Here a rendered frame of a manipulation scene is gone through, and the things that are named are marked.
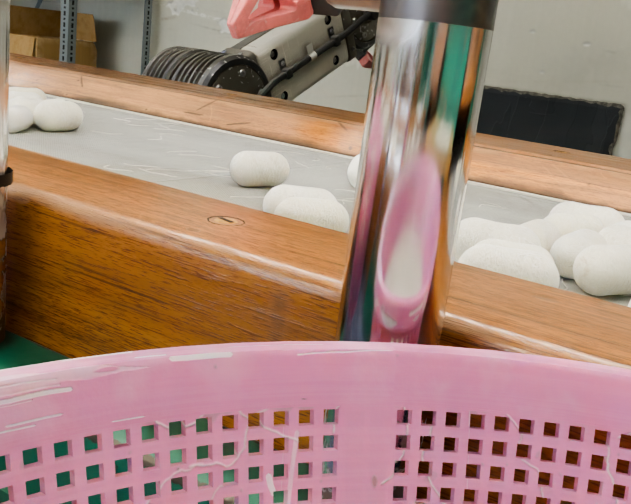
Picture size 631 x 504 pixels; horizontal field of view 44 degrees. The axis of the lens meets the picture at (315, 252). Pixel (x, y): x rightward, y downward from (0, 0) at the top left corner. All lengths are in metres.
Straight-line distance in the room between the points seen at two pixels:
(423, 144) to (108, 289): 0.13
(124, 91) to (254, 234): 0.54
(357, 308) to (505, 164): 0.41
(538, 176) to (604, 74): 1.94
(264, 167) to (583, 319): 0.26
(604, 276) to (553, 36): 2.22
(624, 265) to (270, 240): 0.15
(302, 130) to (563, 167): 0.21
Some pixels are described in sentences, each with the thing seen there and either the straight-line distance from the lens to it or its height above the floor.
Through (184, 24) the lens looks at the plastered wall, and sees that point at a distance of 3.18.
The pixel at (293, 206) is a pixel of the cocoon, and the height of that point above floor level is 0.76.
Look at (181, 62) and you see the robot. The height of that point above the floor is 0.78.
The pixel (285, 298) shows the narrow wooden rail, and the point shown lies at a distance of 0.21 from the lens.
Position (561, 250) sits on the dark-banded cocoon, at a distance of 0.33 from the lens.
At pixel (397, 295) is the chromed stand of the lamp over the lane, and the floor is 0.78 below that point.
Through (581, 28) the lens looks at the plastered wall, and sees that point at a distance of 2.50.
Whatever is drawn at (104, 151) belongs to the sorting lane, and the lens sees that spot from 0.51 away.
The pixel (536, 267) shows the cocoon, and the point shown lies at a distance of 0.28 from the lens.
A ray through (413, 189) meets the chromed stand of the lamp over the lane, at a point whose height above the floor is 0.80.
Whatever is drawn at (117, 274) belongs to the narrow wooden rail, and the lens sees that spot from 0.25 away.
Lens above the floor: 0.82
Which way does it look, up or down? 15 degrees down
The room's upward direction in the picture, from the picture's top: 7 degrees clockwise
